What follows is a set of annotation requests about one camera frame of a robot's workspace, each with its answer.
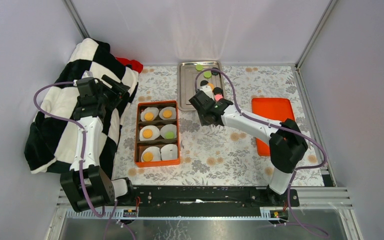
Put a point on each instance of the yellow cookie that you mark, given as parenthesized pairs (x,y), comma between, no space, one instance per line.
(148,116)
(211,85)
(167,114)
(147,157)
(147,133)

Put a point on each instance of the pink cookie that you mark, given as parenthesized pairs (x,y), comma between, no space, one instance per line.
(218,97)

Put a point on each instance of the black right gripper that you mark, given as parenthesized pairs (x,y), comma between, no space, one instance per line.
(203,122)

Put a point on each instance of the orange box lid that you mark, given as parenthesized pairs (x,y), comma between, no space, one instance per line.
(277,109)

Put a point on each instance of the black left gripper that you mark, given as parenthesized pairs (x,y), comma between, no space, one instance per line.
(117,90)

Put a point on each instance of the white paper cookie liner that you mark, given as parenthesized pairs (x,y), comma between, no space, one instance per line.
(168,127)
(155,150)
(169,152)
(171,108)
(156,133)
(151,109)

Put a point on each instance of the green cookie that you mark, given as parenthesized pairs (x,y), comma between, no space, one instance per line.
(169,135)
(207,74)
(199,67)

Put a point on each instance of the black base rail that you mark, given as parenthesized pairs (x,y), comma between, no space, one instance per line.
(207,201)

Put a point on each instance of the red cloth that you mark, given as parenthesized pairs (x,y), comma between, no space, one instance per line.
(132,64)

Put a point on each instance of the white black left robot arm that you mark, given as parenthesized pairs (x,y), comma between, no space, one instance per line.
(86,185)

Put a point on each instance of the black cookie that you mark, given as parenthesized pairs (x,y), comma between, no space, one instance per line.
(217,91)
(215,71)
(204,83)

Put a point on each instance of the stainless steel tray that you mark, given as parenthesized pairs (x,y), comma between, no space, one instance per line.
(186,74)

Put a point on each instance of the orange cookie box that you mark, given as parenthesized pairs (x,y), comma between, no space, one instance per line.
(157,138)

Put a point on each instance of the black white checkered blanket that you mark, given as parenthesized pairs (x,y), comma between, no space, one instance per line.
(51,143)

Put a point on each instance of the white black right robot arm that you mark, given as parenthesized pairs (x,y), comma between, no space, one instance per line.
(287,144)

